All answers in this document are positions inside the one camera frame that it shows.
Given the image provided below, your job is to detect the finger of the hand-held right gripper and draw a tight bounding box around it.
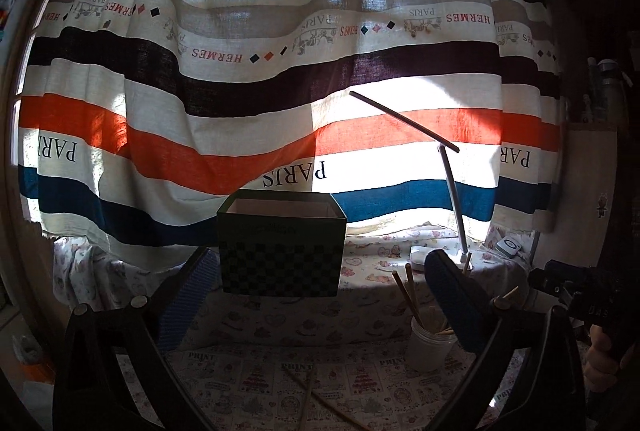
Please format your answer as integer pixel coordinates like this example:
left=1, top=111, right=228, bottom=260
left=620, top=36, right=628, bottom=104
left=527, top=260, right=576, bottom=307

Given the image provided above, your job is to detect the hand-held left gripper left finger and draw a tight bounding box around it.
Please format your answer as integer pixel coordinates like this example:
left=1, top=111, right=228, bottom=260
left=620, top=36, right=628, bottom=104
left=52, top=246, right=221, bottom=431

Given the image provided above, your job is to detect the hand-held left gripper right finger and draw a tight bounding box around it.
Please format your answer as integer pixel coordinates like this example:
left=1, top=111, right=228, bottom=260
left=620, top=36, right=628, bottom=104
left=424, top=248, right=586, bottom=431

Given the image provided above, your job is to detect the bamboo chopstick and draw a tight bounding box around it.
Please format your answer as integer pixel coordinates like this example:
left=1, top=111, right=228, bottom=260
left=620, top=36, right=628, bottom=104
left=391, top=271, right=423, bottom=324
left=492, top=286, right=520, bottom=309
left=298, top=363, right=315, bottom=431
left=310, top=390, right=372, bottom=431

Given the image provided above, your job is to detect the bunch of bamboo chopsticks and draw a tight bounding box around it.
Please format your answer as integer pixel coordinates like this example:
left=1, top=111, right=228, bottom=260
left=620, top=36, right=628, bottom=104
left=404, top=252, right=473, bottom=338

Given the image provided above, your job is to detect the clear plastic cup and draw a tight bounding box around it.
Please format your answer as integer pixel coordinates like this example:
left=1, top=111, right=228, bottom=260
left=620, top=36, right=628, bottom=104
left=405, top=313, right=458, bottom=373

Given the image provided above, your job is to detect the person's right hand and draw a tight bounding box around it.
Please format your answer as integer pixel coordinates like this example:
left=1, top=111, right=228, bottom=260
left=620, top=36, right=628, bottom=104
left=586, top=325, right=622, bottom=393

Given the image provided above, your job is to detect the small white device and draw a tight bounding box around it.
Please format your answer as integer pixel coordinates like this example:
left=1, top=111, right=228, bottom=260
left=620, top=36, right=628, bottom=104
left=497, top=235, right=525, bottom=259

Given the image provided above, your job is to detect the printed tablecloth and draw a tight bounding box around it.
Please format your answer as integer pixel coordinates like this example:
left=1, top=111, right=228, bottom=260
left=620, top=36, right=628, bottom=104
left=52, top=223, right=541, bottom=431

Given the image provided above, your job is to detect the green checkered box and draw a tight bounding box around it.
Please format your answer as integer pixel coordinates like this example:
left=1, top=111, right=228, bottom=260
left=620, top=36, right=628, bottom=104
left=216, top=191, right=347, bottom=298

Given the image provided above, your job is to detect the silver desk lamp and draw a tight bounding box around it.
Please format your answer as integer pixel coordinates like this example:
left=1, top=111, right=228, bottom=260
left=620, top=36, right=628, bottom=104
left=348, top=91, right=473, bottom=269

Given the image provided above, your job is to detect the white plastic bag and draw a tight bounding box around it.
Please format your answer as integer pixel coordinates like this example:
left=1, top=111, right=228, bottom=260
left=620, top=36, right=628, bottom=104
left=12, top=335, right=45, bottom=366

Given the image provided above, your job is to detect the grey bottle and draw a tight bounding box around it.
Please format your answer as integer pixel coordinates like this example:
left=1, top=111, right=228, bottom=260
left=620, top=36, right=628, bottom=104
left=597, top=58, right=622, bottom=124

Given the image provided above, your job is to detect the striped printed curtain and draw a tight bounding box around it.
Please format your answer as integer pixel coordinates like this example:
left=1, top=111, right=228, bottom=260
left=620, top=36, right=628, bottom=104
left=17, top=0, right=563, bottom=247

